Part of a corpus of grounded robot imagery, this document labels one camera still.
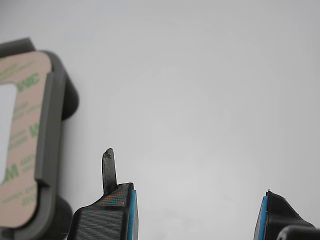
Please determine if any gray fixture with cylindrical legs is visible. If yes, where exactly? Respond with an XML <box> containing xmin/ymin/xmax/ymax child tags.
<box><xmin>0</xmin><ymin>37</ymin><xmax>81</xmax><ymax>240</ymax></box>

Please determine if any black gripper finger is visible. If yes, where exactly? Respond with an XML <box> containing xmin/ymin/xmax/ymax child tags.
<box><xmin>66</xmin><ymin>147</ymin><xmax>139</xmax><ymax>240</ymax></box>
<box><xmin>253</xmin><ymin>189</ymin><xmax>320</xmax><ymax>240</ymax></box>

